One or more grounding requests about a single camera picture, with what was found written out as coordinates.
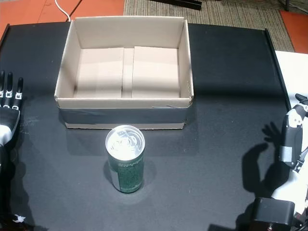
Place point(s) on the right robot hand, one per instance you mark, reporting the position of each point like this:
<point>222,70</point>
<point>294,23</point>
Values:
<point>291,139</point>

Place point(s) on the open cardboard box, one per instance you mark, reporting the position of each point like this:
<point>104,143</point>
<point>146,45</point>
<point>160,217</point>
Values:
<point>101,72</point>

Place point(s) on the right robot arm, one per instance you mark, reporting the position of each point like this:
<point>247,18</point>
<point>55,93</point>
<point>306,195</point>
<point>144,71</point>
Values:
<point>288,187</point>

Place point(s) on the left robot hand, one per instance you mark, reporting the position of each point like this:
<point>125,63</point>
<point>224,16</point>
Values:
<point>8,120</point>

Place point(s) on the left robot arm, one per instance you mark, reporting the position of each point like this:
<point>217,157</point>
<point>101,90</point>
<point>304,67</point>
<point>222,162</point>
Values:
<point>3,173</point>

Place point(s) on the black bar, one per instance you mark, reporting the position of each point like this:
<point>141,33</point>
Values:
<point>178,3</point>

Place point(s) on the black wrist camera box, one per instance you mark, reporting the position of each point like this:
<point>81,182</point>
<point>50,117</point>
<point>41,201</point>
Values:
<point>273,213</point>

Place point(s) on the green drink can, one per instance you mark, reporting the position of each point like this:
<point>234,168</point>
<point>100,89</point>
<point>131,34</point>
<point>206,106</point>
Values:
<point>125,146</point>

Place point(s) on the white board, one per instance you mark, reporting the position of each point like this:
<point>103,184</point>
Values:
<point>293,72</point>

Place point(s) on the beige woven rug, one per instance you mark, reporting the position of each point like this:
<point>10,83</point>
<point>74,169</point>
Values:
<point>235,16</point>

